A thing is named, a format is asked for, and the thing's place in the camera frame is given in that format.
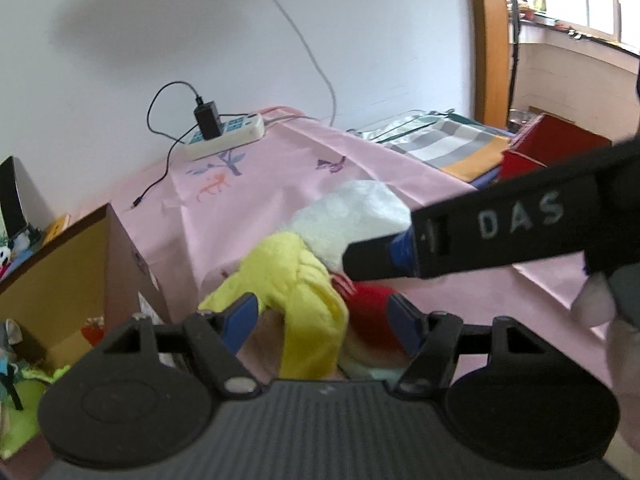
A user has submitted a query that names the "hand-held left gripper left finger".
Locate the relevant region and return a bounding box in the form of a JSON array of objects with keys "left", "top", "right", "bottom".
[{"left": 97, "top": 292, "right": 262, "bottom": 397}]

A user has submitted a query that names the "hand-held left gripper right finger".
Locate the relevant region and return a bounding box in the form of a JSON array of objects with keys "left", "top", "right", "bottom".
[{"left": 387, "top": 294, "right": 547, "bottom": 402}]

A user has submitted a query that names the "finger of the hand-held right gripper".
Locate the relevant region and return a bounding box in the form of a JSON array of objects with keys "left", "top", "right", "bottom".
[{"left": 342, "top": 230, "right": 419, "bottom": 282}]

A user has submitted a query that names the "red plush toy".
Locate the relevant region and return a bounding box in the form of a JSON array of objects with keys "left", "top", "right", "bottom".
[{"left": 332, "top": 272, "right": 416, "bottom": 358}]

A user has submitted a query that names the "white fluffy cloth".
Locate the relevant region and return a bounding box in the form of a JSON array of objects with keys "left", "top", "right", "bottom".
[{"left": 290, "top": 180, "right": 413, "bottom": 273}]

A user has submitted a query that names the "pastel teal pink plush toy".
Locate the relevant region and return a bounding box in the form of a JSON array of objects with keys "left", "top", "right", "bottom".
[{"left": 340, "top": 345, "right": 408, "bottom": 382}]

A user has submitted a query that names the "yellow plush toy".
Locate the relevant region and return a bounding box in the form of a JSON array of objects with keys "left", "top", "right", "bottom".
[{"left": 199, "top": 232, "right": 349, "bottom": 381}]

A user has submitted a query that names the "brown cardboard box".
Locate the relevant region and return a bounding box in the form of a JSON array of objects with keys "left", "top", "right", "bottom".
[{"left": 0, "top": 204, "right": 173, "bottom": 476}]

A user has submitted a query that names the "lime green soft cloth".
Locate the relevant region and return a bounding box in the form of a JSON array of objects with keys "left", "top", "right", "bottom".
[{"left": 0, "top": 365, "right": 71, "bottom": 456}]

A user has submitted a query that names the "person's right hand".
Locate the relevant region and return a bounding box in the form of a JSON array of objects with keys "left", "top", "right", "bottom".
[{"left": 572, "top": 272, "right": 640, "bottom": 453}]

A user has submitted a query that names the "red box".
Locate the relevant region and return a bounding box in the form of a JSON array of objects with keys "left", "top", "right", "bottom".
[{"left": 500, "top": 114, "right": 613, "bottom": 181}]

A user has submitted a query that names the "folded striped cloth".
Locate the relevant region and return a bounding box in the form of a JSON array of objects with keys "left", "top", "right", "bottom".
[{"left": 350, "top": 108, "right": 513, "bottom": 183}]

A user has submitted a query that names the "pink printed sheet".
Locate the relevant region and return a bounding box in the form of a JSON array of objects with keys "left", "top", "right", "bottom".
[{"left": 107, "top": 105, "right": 621, "bottom": 386}]

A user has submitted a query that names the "black pole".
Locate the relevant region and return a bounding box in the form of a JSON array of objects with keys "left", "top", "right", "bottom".
[{"left": 507, "top": 0, "right": 522, "bottom": 111}]

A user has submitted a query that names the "white power strip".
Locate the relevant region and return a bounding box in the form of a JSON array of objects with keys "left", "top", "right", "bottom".
[{"left": 177, "top": 112, "right": 265, "bottom": 161}]

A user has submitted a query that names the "black charger plug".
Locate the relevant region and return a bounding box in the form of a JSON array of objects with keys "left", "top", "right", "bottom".
[{"left": 194, "top": 101, "right": 222, "bottom": 140}]

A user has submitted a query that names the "grey mouse plush toy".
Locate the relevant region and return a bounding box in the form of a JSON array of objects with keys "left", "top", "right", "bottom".
[{"left": 0, "top": 319, "right": 22, "bottom": 347}]

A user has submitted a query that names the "black charging cable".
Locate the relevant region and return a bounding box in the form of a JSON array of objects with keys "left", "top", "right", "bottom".
[{"left": 131, "top": 81, "right": 206, "bottom": 209}]

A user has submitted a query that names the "power strip cord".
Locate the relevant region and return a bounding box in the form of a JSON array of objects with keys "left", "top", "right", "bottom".
[{"left": 260, "top": 105, "right": 303, "bottom": 123}]

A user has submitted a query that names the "wooden door frame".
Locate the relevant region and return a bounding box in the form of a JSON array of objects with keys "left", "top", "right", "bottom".
[{"left": 467, "top": 0, "right": 523, "bottom": 128}]

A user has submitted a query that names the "white wall cable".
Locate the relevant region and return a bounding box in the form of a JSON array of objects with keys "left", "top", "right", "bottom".
[{"left": 255, "top": 0, "right": 337, "bottom": 126}]

